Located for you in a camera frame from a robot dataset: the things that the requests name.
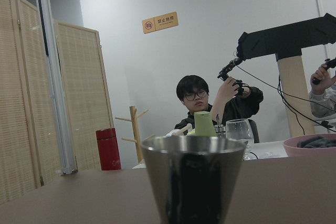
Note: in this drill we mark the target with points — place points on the steel double jigger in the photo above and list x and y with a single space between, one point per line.
192 177

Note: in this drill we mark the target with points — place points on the wooden cup tree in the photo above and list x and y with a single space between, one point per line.
135 128

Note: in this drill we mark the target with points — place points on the green tumbler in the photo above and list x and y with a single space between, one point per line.
203 124

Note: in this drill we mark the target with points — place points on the seated person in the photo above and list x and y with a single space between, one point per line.
193 92

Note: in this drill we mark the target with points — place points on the red thermos bottle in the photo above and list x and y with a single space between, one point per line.
108 149

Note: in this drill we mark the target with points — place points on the wine glass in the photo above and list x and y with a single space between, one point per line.
240 130

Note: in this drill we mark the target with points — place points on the bamboo folding screen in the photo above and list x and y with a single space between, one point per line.
29 146

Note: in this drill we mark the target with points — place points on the pink bowl with cloth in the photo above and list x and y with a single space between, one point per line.
308 145

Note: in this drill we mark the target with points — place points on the orange wall sign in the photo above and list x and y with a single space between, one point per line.
160 22

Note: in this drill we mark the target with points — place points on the aluminium frame post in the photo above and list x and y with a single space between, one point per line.
66 151

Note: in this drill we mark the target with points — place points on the black overhead camera boom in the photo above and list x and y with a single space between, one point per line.
287 40

